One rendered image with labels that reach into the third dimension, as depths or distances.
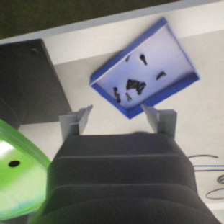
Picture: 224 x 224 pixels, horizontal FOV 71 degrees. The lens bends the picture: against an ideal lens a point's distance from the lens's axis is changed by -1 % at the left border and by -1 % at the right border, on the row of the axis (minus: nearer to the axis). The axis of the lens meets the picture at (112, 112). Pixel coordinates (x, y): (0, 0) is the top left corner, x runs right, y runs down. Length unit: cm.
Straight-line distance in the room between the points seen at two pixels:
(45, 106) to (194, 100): 26
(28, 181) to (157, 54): 22
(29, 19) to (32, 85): 102
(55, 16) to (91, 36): 99
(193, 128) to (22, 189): 32
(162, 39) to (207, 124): 21
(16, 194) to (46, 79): 16
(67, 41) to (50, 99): 10
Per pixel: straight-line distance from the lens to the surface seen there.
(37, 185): 19
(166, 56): 25
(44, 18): 124
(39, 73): 26
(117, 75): 25
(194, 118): 36
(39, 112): 32
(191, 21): 24
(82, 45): 24
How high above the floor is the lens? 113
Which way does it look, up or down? 46 degrees down
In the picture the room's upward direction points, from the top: 180 degrees clockwise
